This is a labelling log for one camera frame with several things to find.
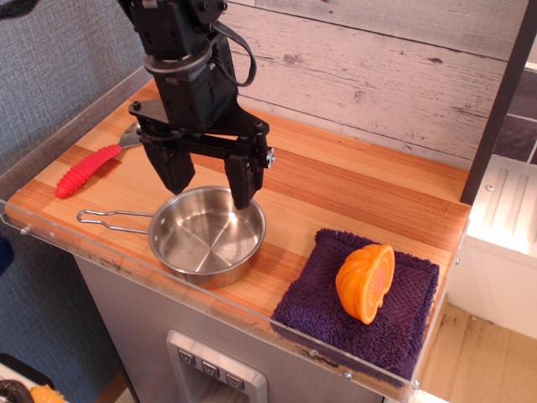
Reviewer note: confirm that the dark vertical post right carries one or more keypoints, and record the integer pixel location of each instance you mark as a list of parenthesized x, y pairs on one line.
[(506, 91)]

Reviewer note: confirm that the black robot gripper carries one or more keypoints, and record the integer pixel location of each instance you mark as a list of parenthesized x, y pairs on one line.
[(202, 116)]

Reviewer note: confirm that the grey toy fridge cabinet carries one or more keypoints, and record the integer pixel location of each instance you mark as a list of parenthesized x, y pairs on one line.
[(139, 313)]

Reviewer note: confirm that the clear acrylic edge guard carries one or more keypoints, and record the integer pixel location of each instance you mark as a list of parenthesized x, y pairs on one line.
[(391, 387)]

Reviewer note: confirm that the small steel pan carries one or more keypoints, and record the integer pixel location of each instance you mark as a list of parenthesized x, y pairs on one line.
[(199, 235)]

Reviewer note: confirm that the orange toy on floor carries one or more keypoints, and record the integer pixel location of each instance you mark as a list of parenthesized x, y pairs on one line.
[(45, 394)]

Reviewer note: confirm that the white toy sink unit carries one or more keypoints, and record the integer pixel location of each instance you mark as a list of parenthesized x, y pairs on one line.
[(494, 277)]

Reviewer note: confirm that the orange plastic half fruit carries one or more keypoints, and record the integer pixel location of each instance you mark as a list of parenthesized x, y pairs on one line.
[(364, 279)]

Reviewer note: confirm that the red handled metal spoon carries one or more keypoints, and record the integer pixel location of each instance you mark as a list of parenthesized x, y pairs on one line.
[(82, 172)]

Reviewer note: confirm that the purple folded towel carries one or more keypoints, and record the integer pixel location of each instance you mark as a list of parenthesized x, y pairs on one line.
[(395, 337)]

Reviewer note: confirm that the silver dispenser panel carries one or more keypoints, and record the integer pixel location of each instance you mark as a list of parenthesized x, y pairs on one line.
[(204, 374)]

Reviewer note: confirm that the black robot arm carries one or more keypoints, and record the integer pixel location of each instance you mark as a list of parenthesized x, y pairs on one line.
[(188, 54)]

